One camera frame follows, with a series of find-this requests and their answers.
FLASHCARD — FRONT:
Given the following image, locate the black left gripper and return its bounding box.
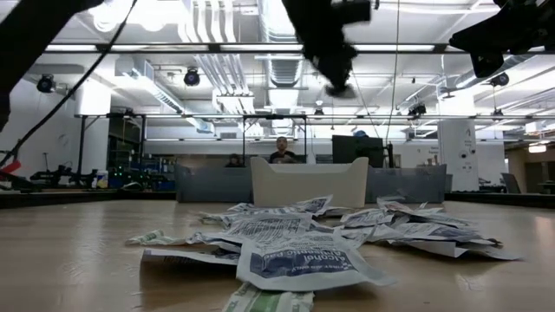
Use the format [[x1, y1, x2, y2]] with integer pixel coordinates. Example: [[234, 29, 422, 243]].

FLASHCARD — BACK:
[[281, 0, 360, 94]]

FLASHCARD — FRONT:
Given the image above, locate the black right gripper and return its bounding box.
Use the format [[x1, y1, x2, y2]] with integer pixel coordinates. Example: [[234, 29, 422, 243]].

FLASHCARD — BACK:
[[449, 0, 537, 79]]

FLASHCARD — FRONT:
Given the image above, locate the red print white packet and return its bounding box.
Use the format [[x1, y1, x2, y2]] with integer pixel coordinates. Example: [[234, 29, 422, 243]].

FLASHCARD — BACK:
[[375, 197, 444, 217]]

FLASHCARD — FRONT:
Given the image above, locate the green print bandage packet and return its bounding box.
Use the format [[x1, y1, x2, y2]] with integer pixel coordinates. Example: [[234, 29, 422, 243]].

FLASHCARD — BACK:
[[222, 282, 316, 312], [124, 229, 188, 247]]

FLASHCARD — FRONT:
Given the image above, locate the black spot lamp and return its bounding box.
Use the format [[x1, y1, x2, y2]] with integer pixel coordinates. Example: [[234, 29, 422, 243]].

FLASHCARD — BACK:
[[182, 67, 202, 88], [407, 102, 428, 119], [489, 72, 511, 88], [36, 74, 56, 94]]

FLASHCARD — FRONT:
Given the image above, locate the black computer monitor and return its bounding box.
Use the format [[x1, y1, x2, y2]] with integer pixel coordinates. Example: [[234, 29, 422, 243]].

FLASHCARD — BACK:
[[332, 134, 396, 169]]

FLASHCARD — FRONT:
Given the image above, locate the white plastic bin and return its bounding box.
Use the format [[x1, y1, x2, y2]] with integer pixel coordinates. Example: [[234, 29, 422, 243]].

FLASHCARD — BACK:
[[250, 156, 369, 209]]

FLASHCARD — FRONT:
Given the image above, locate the white pillar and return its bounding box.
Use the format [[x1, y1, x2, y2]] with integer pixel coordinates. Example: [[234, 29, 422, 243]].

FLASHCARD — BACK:
[[436, 119, 480, 192]]

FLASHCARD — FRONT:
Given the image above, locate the white paper packet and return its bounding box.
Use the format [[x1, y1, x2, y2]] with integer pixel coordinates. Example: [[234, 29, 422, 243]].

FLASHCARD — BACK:
[[407, 211, 476, 231], [298, 194, 335, 217], [337, 225, 391, 248]]

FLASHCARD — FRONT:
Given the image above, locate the grey office chair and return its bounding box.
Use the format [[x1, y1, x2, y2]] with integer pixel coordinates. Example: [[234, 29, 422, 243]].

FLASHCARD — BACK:
[[501, 172, 522, 195]]

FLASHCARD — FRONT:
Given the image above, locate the black overhead light bar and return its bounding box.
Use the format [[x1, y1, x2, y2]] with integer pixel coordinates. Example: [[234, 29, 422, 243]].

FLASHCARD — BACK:
[[42, 42, 465, 55]]

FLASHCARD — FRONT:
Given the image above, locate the blue storage shelf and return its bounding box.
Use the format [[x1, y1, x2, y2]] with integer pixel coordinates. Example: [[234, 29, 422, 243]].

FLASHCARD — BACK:
[[147, 154, 178, 192]]

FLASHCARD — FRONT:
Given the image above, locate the red strip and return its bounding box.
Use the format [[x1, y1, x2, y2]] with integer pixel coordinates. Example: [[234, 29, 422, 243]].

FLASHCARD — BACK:
[[0, 159, 22, 175]]

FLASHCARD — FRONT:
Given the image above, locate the thin hanging cable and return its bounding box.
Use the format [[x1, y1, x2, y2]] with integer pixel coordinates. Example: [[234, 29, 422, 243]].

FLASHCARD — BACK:
[[384, 0, 401, 135]]

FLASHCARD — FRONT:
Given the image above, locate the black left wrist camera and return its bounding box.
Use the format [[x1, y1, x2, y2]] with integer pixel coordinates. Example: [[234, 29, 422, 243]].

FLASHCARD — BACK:
[[336, 0, 374, 25]]

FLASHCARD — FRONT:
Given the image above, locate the black metal stand frame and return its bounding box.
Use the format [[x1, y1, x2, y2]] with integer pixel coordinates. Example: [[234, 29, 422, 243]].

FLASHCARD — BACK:
[[241, 114, 309, 168]]

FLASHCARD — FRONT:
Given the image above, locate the silver ventilation duct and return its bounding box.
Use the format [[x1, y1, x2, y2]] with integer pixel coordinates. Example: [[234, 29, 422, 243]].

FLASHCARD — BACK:
[[258, 0, 304, 43]]

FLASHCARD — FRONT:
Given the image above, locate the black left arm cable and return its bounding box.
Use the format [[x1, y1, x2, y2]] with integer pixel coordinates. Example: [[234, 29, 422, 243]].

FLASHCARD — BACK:
[[0, 0, 139, 169]]

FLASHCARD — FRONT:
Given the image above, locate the black vertical post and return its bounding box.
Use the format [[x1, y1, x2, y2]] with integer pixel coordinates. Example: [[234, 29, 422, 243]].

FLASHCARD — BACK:
[[76, 115, 87, 185]]

